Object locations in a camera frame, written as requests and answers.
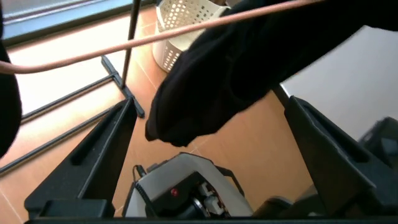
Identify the black garment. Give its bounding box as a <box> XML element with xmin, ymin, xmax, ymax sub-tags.
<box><xmin>145</xmin><ymin>0</ymin><xmax>398</xmax><ymax>147</ymax></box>

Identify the black clothes rack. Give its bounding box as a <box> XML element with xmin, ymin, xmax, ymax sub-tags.
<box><xmin>0</xmin><ymin>0</ymin><xmax>146</xmax><ymax>175</ymax></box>

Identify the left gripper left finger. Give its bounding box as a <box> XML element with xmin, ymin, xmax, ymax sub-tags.
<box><xmin>24</xmin><ymin>98</ymin><xmax>137</xmax><ymax>218</ymax></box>

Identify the white laundry basket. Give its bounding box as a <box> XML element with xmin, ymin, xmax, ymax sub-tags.
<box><xmin>152</xmin><ymin>0</ymin><xmax>231</xmax><ymax>74</ymax></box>

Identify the pink clothes hanger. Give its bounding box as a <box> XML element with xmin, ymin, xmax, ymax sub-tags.
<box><xmin>0</xmin><ymin>0</ymin><xmax>324</xmax><ymax>75</ymax></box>

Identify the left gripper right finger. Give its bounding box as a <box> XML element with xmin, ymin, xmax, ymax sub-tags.
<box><xmin>284</xmin><ymin>95</ymin><xmax>398</xmax><ymax>216</ymax></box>

